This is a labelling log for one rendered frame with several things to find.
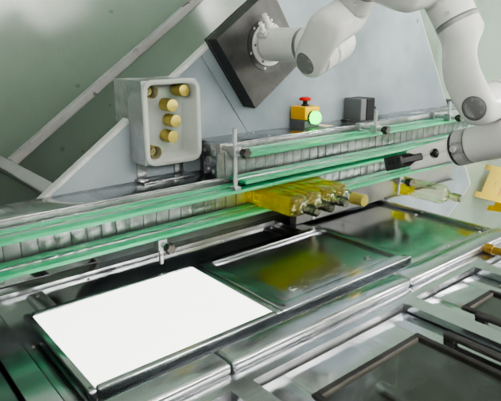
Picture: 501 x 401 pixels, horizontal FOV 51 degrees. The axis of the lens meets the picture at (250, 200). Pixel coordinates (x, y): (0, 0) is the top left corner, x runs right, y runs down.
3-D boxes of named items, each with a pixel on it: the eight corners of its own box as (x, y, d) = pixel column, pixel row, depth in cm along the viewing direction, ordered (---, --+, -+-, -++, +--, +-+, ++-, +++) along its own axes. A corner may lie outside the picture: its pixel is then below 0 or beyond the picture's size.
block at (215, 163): (201, 174, 152) (215, 179, 147) (200, 142, 150) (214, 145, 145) (211, 173, 155) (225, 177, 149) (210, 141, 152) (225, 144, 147)
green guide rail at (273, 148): (227, 153, 148) (246, 158, 142) (227, 150, 148) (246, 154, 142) (514, 107, 255) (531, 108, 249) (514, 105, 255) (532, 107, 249)
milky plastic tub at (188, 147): (132, 162, 144) (147, 168, 138) (126, 79, 138) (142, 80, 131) (185, 154, 155) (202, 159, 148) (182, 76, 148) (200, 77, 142)
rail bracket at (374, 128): (352, 130, 182) (384, 134, 172) (353, 109, 180) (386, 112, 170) (359, 129, 185) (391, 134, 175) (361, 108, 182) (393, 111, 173)
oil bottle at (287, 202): (246, 202, 157) (296, 219, 141) (246, 184, 156) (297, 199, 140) (260, 199, 161) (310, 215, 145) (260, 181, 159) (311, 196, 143)
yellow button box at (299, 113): (289, 126, 180) (304, 128, 174) (289, 103, 177) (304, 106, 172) (303, 124, 184) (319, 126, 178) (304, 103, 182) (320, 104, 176)
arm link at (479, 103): (448, 30, 109) (492, 122, 108) (415, 36, 101) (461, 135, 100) (485, 6, 102) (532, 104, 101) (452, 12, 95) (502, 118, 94)
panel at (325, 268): (24, 327, 111) (90, 408, 86) (22, 314, 110) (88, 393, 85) (318, 233, 166) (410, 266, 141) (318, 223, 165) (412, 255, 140)
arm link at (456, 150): (462, 165, 105) (449, 168, 108) (484, 160, 111) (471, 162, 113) (454, 129, 105) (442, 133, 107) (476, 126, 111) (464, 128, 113)
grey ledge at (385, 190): (276, 218, 180) (300, 226, 172) (277, 193, 178) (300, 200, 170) (431, 175, 238) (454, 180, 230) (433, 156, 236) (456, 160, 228)
